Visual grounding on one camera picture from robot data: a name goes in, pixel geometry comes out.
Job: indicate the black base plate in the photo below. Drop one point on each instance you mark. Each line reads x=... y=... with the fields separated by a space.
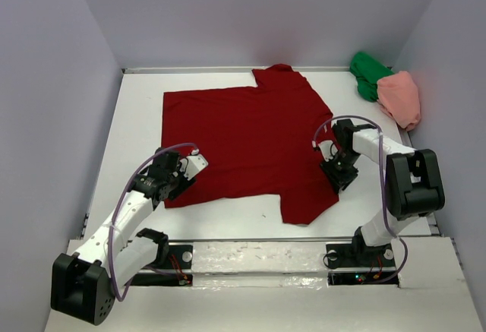
x=347 y=268
x=171 y=267

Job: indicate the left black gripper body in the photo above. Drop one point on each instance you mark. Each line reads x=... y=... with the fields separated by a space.
x=178 y=182

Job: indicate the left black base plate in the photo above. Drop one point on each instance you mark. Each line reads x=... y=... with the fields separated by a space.
x=171 y=267

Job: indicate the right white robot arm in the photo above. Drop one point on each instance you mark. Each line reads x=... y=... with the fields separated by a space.
x=410 y=187

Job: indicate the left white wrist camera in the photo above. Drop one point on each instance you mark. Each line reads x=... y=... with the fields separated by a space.
x=194 y=164

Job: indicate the aluminium rail frame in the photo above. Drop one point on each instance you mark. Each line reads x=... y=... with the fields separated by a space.
x=224 y=69

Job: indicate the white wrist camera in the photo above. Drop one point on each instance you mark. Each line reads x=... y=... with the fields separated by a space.
x=325 y=148
x=194 y=164

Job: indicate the green t shirt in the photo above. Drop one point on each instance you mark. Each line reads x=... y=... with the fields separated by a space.
x=368 y=71

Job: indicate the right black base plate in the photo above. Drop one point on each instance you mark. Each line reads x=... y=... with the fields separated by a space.
x=347 y=268

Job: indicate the red t shirt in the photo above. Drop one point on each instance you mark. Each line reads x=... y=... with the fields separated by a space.
x=257 y=140

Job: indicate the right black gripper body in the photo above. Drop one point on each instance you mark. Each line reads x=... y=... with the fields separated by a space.
x=340 y=168

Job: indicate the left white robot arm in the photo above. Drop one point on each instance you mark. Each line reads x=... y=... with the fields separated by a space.
x=87 y=282

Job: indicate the pink t shirt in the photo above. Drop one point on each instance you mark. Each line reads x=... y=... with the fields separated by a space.
x=398 y=97

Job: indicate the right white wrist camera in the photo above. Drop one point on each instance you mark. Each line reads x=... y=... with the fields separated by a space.
x=325 y=148

